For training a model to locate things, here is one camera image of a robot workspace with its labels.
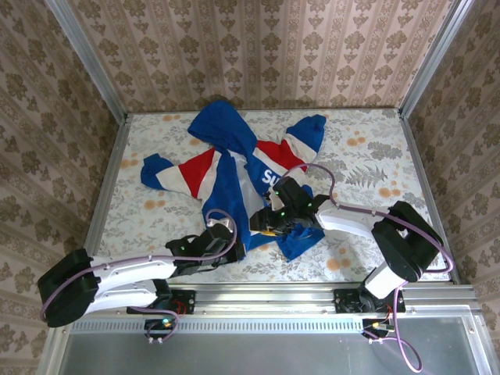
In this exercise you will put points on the aluminium table side rail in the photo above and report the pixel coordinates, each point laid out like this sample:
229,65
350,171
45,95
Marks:
427,187
105,187

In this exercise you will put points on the aluminium frame post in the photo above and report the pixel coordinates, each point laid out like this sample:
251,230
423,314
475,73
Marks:
88,58
433,58

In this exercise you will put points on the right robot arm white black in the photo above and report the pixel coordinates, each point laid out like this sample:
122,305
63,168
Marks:
343,220

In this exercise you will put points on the aluminium mounting rail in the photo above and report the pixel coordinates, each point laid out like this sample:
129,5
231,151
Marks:
265,298

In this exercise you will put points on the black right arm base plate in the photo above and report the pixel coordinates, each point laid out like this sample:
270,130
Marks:
345,301

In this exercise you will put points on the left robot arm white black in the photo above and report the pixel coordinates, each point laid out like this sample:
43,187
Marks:
129,275

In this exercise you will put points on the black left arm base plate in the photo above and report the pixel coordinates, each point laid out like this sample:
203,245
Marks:
183,301

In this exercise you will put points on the blue red white zip jacket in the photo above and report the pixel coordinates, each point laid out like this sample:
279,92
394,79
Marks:
226,183

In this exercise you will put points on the grey metal sheet panel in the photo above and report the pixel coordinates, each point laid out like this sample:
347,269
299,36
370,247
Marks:
254,353

